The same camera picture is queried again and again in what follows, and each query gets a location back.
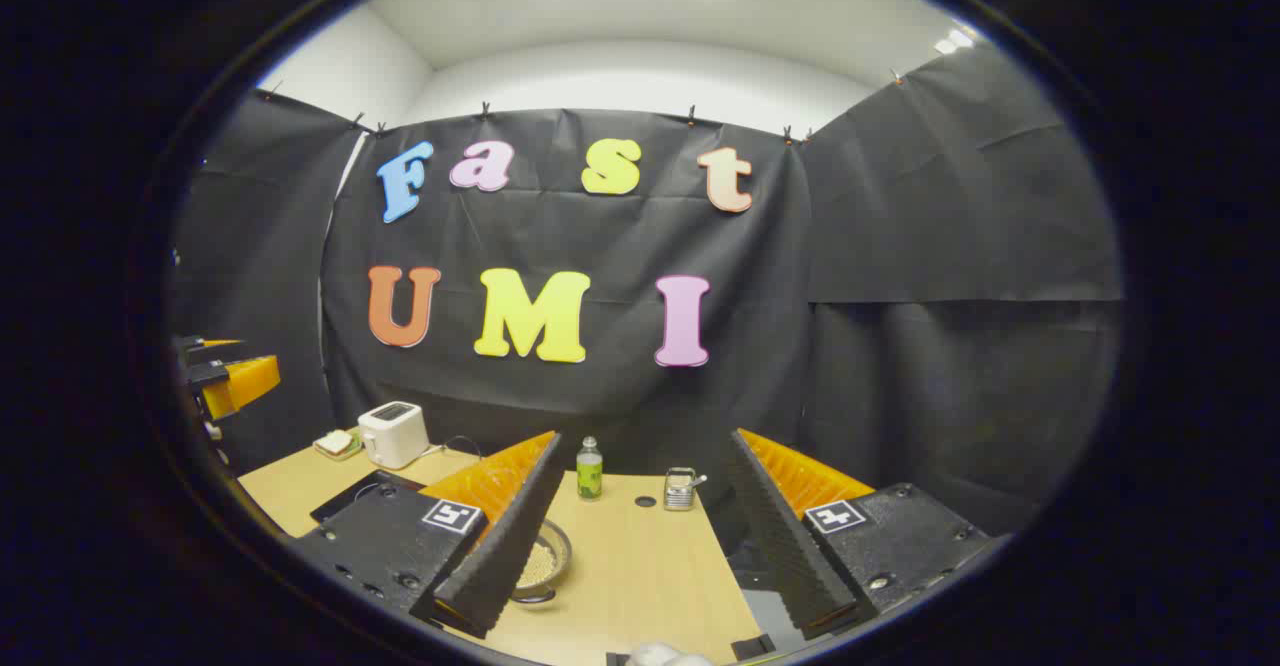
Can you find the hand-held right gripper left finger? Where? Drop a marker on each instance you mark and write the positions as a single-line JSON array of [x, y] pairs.
[[520, 536]]

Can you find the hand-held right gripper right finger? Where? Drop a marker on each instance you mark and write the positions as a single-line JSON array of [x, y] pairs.
[[780, 536]]

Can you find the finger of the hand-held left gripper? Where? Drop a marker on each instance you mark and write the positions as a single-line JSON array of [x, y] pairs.
[[210, 351], [245, 381]]

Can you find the stainless steel pot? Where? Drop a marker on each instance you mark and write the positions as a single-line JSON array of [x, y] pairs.
[[560, 546]]

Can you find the black induction cooktop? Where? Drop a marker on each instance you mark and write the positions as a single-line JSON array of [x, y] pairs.
[[350, 501]]

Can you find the pile of yellow soybeans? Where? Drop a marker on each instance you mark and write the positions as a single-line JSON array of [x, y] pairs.
[[540, 566]]

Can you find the green label drink bottle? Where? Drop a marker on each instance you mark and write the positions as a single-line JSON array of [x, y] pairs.
[[589, 476]]

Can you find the sandwich with lettuce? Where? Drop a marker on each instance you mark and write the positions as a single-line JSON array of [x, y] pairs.
[[336, 440]]

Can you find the small pale green plate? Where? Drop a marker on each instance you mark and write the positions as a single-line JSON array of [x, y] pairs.
[[340, 455]]

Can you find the white toaster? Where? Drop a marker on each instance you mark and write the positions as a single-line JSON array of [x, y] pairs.
[[392, 436]]

